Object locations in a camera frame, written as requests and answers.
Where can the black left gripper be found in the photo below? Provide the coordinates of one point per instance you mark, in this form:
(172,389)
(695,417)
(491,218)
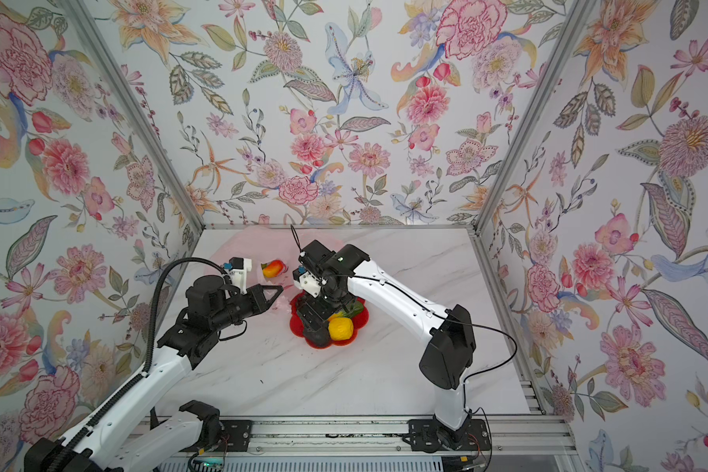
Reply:
(248,301)

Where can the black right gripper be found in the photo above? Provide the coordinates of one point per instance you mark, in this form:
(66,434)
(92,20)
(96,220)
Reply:
(317,313)

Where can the red yellow mango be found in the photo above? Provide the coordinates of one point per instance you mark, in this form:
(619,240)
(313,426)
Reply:
(273,269)

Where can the pink plastic bag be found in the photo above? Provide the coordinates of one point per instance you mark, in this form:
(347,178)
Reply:
(261,245)

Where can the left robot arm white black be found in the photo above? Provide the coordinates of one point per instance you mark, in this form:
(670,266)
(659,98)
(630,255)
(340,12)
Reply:
(101,442)

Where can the red flower-shaped plate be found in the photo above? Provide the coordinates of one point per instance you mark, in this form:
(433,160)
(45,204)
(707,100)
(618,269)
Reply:
(321,326)

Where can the yellow lemon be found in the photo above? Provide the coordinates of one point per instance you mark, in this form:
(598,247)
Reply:
(341,329)

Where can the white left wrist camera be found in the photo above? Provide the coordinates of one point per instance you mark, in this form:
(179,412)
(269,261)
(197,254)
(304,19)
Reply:
(237,274)

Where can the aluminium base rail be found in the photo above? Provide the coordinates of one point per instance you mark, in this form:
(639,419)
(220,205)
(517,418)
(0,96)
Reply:
(391,435)

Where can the left aluminium corner post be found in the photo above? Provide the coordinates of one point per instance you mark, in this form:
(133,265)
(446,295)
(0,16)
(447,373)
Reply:
(79,17)

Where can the aluminium corner post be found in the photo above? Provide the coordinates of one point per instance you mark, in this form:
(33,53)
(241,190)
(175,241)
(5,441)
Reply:
(79,17)
(571,30)

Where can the right aluminium corner post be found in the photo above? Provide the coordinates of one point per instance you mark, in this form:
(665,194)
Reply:
(571,30)

